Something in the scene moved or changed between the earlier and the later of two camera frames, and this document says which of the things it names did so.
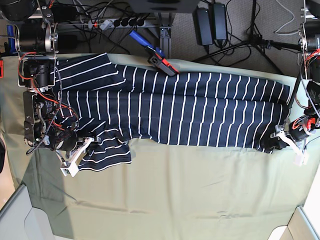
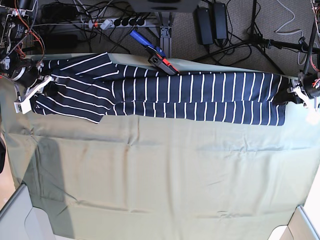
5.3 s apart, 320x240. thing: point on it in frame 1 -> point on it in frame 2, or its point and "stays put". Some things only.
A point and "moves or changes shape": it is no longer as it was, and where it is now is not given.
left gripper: x=74 y=145 -> x=31 y=78
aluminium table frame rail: x=164 y=32 stays put
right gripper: x=294 y=132 -> x=309 y=86
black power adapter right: x=220 y=21 stays put
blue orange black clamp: x=157 y=57 stays put
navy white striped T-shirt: x=103 y=107 moves or changes shape
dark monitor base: x=161 y=6 stays put
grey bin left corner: x=19 y=220 stays put
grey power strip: x=104 y=24 stays put
